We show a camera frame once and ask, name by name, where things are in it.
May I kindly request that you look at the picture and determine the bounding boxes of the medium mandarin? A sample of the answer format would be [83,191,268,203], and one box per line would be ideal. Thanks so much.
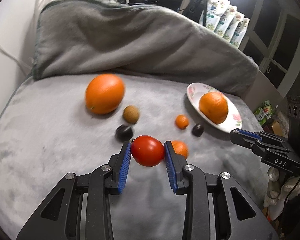
[171,140,189,159]

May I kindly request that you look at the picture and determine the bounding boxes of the red tomato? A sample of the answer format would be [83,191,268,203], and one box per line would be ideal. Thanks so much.
[131,135,165,167]

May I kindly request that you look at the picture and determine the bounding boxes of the right gloved hand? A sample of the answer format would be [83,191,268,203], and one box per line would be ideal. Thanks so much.
[263,167,300,220]

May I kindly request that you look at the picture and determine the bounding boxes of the green juice carton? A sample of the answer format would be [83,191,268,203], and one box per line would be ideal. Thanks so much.
[254,100,278,127]

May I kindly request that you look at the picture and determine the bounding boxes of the orange on plate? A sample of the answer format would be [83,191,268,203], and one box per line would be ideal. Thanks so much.
[199,92,229,125]

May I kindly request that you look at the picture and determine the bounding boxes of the small dark plum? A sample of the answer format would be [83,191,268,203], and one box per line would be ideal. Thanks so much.
[191,123,204,137]

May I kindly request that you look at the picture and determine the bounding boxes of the small mandarin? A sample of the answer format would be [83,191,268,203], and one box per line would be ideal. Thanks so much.
[175,114,189,129]

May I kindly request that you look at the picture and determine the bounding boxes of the floral white plate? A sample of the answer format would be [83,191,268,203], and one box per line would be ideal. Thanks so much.
[186,82,242,133]

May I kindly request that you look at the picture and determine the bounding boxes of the grey seat blanket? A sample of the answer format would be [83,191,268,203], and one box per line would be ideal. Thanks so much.
[0,74,269,239]

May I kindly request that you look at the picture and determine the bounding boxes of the brown longan fruit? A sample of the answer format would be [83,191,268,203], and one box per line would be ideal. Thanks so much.
[122,105,140,124]

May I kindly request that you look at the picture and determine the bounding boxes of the large orange on couch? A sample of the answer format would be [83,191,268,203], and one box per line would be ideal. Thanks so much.
[85,74,125,115]

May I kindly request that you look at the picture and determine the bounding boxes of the white floral bags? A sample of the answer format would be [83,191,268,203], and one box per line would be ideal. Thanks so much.
[199,0,250,48]

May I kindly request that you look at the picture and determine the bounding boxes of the black tripod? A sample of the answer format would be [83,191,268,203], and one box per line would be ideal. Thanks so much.
[179,0,209,27]

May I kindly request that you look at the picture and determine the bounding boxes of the grey blanket covered cushion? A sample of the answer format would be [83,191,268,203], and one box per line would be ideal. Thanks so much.
[32,0,259,96]

